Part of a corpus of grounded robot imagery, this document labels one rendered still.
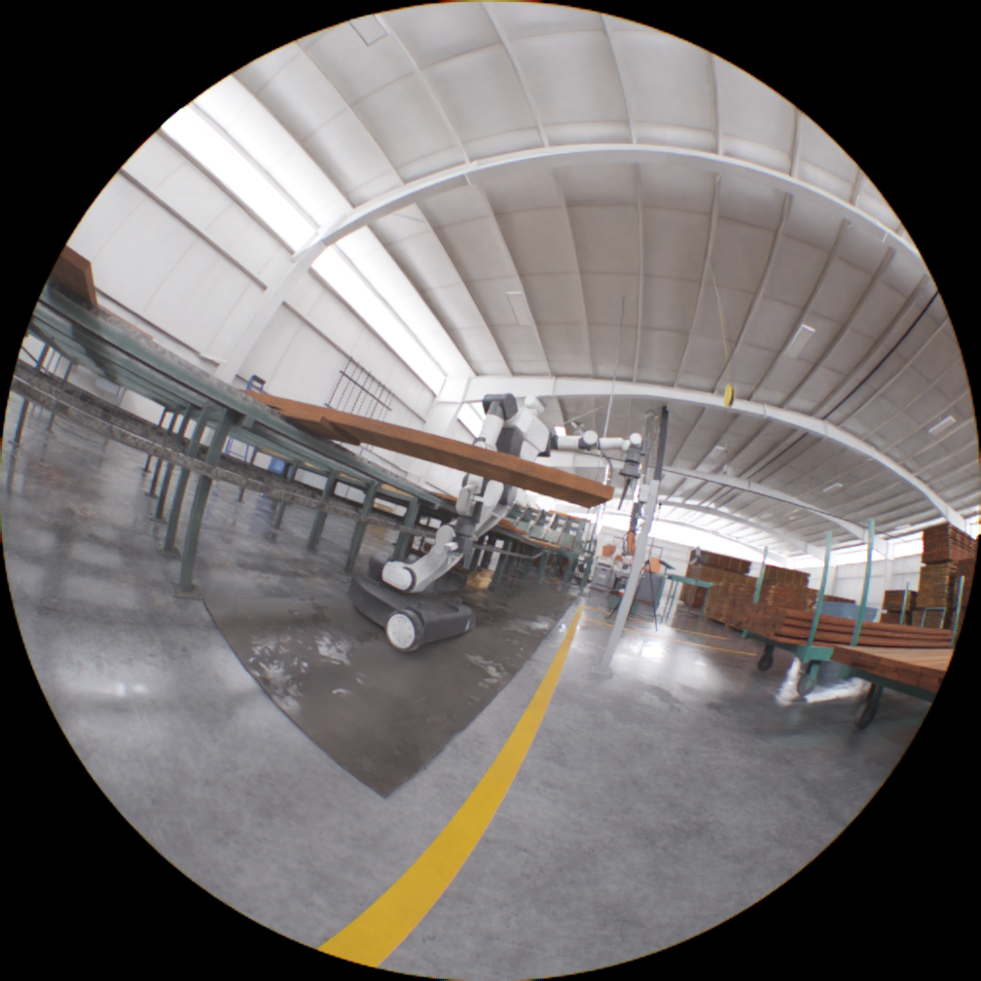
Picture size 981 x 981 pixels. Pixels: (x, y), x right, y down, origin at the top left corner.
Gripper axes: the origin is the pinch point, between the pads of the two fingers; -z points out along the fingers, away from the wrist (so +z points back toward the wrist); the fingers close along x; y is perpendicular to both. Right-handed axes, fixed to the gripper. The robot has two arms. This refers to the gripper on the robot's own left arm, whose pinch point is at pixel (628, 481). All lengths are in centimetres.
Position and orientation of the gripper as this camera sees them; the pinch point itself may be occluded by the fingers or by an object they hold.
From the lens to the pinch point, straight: 172.8
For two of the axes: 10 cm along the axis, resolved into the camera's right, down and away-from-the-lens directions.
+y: 3.3, 2.4, 9.1
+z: 2.9, -9.5, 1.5
